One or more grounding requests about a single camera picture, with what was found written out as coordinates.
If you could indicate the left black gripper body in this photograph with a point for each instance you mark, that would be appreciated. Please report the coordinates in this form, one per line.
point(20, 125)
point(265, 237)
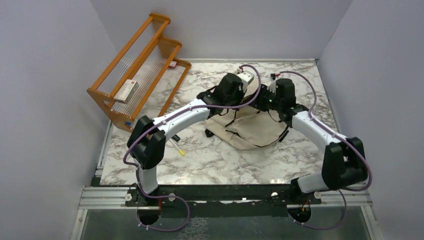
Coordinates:
point(236, 99)

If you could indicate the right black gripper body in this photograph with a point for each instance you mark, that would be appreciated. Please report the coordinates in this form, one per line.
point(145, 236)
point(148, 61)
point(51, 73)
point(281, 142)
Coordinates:
point(267, 100)

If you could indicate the beige canvas backpack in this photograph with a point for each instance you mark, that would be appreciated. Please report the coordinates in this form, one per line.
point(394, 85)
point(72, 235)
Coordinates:
point(247, 128)

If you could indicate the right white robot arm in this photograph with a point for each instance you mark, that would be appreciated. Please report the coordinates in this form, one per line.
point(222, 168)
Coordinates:
point(343, 162)

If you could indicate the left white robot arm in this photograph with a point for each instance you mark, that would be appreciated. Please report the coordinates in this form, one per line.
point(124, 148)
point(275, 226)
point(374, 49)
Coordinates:
point(148, 139)

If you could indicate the small red white card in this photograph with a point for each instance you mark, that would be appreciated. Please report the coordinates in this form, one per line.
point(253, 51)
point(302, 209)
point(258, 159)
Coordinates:
point(172, 64)

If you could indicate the green black highlighter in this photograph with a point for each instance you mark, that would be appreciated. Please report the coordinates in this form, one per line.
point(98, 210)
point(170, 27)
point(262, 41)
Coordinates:
point(176, 138)

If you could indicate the white yellow marker pen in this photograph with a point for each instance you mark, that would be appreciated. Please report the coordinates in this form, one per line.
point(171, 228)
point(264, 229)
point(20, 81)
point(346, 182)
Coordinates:
point(175, 145)

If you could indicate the orange wooden shelf rack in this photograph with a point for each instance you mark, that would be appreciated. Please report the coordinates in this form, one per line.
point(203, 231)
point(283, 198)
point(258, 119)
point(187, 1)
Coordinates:
point(144, 58)

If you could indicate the white red small box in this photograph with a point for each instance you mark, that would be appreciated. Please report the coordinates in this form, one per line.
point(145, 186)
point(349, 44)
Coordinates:
point(126, 91)

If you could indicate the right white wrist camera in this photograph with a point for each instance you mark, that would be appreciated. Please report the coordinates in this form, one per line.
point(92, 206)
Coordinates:
point(273, 85)

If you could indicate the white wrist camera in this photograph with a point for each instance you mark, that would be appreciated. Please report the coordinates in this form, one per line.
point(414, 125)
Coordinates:
point(246, 78)
point(273, 85)

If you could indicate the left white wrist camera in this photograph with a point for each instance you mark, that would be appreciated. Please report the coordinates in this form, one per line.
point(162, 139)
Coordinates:
point(246, 78)

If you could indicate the black metal base frame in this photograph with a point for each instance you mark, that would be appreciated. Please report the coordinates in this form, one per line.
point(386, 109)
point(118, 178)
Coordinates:
point(217, 200)

